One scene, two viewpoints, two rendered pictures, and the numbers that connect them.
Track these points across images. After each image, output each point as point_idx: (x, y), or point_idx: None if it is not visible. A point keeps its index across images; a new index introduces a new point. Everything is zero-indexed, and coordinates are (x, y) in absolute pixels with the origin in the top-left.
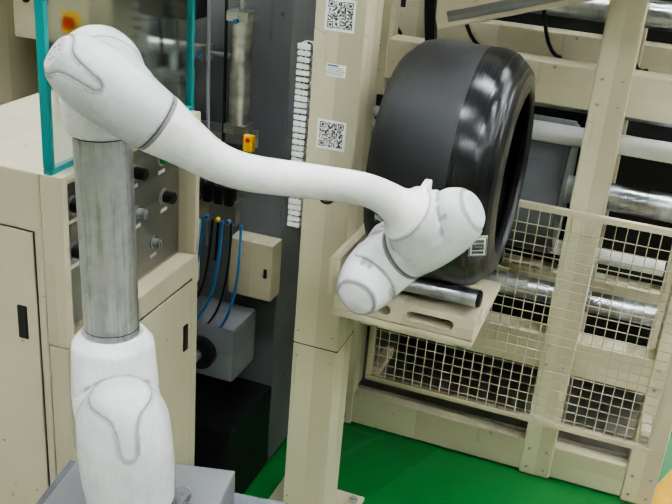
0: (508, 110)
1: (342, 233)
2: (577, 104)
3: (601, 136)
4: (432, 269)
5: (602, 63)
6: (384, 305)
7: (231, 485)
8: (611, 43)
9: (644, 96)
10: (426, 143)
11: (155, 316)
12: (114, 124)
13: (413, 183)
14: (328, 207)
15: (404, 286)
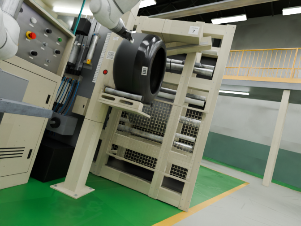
0: (158, 40)
1: (107, 83)
2: (176, 82)
3: (181, 90)
4: (125, 1)
5: (182, 72)
6: (105, 13)
7: (24, 82)
8: (185, 68)
9: (192, 81)
10: (135, 40)
11: (37, 77)
12: None
13: (128, 49)
14: (105, 75)
15: (114, 10)
